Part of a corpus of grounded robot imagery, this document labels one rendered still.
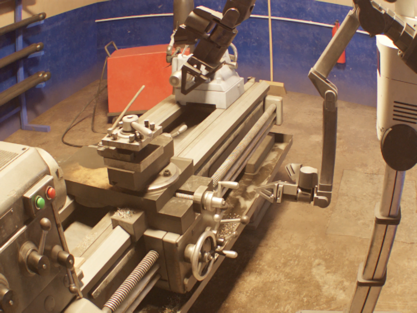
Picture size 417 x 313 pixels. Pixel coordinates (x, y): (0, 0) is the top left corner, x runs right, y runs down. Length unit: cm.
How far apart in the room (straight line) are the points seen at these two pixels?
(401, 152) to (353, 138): 340
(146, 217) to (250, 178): 129
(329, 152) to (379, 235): 37
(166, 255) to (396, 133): 98
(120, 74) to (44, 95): 157
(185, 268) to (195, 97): 124
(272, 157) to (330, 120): 166
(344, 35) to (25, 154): 107
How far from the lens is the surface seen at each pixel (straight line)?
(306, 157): 422
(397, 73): 126
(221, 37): 114
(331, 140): 162
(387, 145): 133
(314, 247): 305
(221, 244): 208
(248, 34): 592
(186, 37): 118
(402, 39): 109
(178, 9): 472
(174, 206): 178
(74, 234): 195
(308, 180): 167
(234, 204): 271
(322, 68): 155
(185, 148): 232
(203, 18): 115
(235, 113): 271
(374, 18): 106
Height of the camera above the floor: 178
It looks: 26 degrees down
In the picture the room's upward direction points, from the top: 2 degrees counter-clockwise
